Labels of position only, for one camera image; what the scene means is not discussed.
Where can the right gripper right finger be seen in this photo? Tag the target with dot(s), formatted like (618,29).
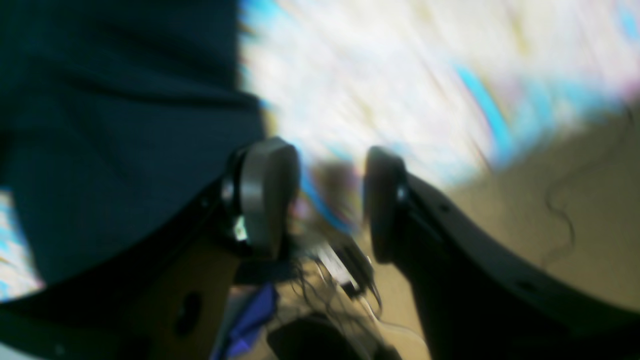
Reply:
(476,300)

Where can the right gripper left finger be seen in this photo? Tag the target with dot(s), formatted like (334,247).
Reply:
(189,264)

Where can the black T-shirt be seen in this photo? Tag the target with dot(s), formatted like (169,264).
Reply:
(114,115)

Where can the blue fabric cover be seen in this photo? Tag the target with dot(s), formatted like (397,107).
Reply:
(247,310)

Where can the patterned tablecloth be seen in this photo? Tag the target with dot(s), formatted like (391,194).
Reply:
(517,109)

